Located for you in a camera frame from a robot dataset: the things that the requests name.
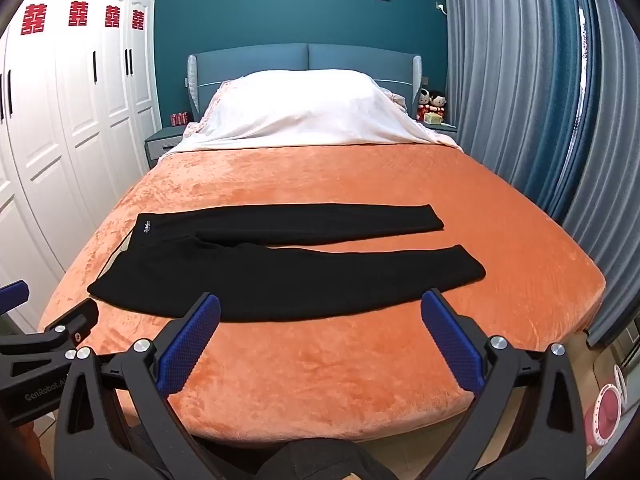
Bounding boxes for pink round plastic toy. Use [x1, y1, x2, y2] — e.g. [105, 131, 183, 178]
[582, 365, 631, 461]

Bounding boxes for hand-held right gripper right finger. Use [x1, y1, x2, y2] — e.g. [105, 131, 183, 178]
[420, 289, 588, 480]

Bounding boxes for black pants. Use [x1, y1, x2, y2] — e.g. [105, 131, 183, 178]
[86, 203, 487, 322]

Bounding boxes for blue upholstered headboard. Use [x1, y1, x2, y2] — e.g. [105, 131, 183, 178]
[186, 42, 423, 116]

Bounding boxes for grey pleated curtain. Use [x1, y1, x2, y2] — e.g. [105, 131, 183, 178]
[444, 0, 556, 171]
[560, 0, 640, 348]

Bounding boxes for blue curtain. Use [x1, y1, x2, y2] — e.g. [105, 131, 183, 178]
[475, 0, 608, 223]

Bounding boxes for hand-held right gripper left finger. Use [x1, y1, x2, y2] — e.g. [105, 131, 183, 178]
[54, 292, 223, 480]

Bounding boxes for orange plush blanket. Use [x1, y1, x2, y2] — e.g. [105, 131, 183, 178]
[37, 142, 606, 443]

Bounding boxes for white panelled wardrobe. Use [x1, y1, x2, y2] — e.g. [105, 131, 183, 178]
[0, 0, 161, 331]

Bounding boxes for white quilt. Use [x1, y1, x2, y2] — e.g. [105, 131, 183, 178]
[165, 70, 463, 156]

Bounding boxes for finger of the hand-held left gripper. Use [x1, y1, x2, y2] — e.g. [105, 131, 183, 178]
[0, 280, 29, 317]
[0, 299, 99, 392]

